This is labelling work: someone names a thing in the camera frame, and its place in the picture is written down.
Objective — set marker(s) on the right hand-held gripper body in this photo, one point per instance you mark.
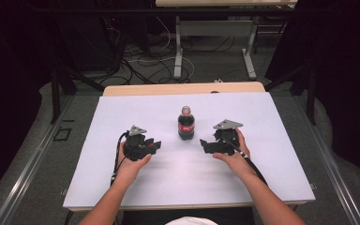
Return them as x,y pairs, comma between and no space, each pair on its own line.
226,137

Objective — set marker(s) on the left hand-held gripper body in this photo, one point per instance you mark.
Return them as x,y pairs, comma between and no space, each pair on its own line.
135,145

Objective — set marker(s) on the cola bottle with red label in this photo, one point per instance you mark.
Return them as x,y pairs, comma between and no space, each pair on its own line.
186,126

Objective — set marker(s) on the person's left hand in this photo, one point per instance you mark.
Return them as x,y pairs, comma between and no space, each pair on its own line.
131,170

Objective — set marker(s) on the person's right hand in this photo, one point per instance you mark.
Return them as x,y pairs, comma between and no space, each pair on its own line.
239,159

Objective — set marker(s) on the light wooden table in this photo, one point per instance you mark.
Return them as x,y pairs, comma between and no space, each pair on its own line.
181,89

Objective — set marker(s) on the black metal stand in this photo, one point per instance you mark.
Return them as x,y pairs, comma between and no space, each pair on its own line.
306,90
59,90

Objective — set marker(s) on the white metal-legged desk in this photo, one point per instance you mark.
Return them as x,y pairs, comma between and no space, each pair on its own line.
215,28

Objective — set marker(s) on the dark curtain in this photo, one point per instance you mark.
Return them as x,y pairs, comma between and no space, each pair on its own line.
347,78
9,78

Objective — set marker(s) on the black horizontal bar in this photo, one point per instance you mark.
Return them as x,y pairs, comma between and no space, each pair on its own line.
106,10

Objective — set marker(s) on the aluminium floor rail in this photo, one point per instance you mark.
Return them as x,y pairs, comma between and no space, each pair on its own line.
331,168
28,165

